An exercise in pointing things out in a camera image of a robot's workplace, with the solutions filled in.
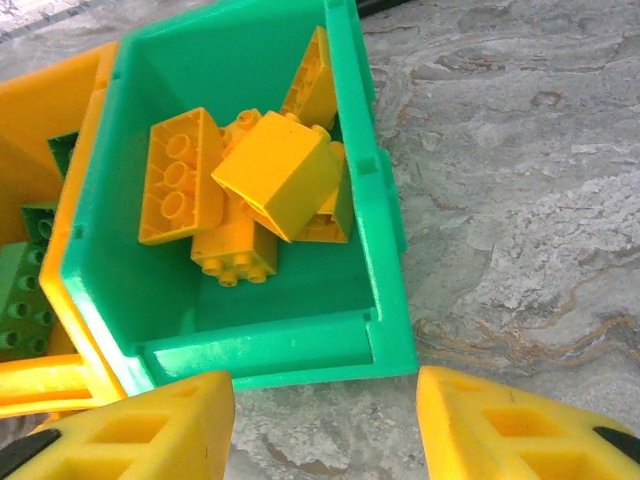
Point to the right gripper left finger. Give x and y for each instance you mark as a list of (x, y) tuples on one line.
[(190, 450)]

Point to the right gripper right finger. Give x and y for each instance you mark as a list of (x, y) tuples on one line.
[(465, 450)]

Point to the green plastic bin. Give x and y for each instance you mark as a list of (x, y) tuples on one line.
[(240, 65)]

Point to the yellow plastic bin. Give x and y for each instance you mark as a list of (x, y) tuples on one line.
[(35, 110)]

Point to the green lego brick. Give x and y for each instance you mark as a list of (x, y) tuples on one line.
[(20, 300), (40, 222)]

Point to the yellow curved lego brick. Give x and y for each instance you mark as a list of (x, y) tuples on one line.
[(175, 180)]

